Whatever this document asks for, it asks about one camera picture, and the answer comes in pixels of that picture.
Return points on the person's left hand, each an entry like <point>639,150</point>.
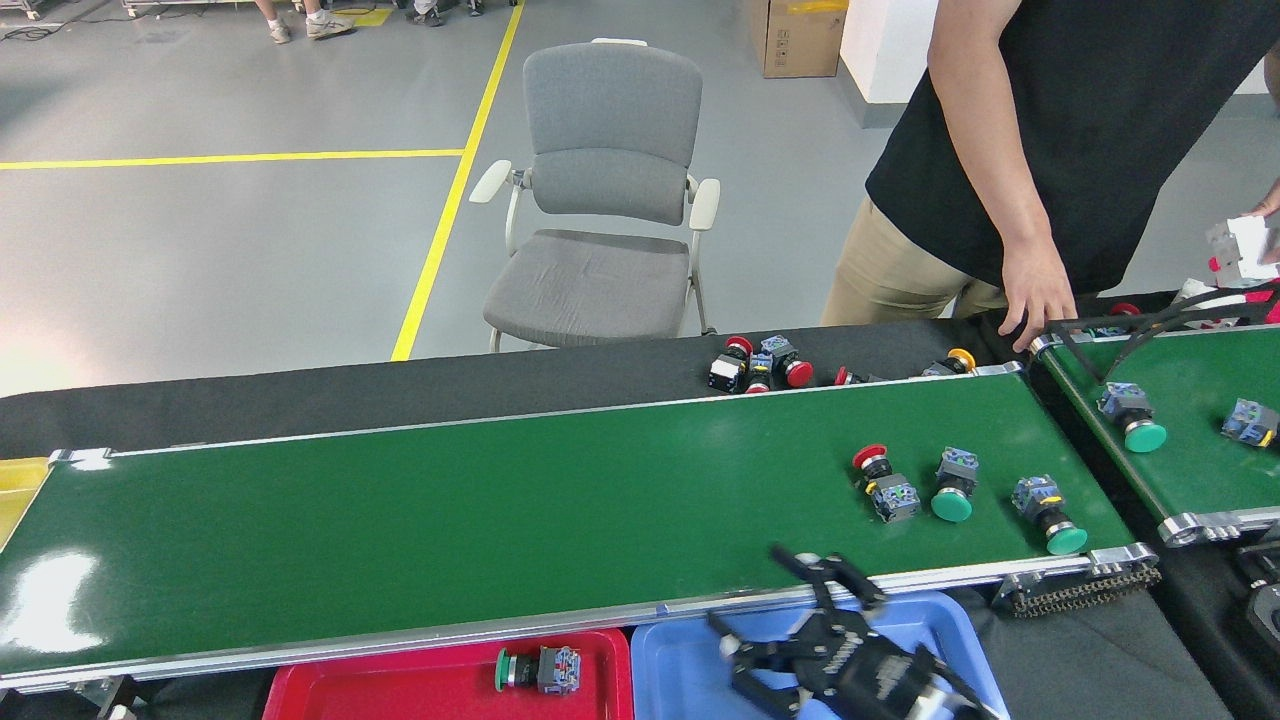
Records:
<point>1274,225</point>

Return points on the blue plastic tray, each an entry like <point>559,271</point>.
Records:
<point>940,625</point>

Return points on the person's right forearm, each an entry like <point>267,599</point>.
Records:
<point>985,130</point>

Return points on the cardboard box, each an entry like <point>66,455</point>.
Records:
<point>805,40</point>

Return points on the red button switch black body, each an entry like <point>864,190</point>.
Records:
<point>725,375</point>

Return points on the black motor unit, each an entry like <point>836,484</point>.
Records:
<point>1265,600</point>

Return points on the red mushroom button switch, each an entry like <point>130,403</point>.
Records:
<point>798,374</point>
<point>842,376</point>

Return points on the long green conveyor belt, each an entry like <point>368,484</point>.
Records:
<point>450,520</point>

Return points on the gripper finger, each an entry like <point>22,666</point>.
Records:
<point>118,700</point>

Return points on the red plastic tray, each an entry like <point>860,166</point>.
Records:
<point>400,690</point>

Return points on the person's right hand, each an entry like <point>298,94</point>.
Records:
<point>1040,290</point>

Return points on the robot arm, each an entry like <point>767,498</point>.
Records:
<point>975,712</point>

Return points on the white circuit breaker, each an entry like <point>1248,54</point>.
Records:
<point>1245,248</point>

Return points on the yellow plastic tray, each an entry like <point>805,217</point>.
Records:
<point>18,500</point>

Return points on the yellow button switch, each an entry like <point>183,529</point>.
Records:
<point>962,358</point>

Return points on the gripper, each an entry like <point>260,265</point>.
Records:
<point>880,680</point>

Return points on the background person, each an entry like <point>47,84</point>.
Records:
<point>325,25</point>
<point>425,15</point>

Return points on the green button switch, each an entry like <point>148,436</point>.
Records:
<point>1145,436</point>
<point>1248,420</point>
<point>1066,540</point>
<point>952,505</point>
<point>558,670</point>

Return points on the green feeder conveyor belt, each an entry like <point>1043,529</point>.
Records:
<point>1190,470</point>

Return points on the grey office chair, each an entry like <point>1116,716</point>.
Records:
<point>590,285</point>

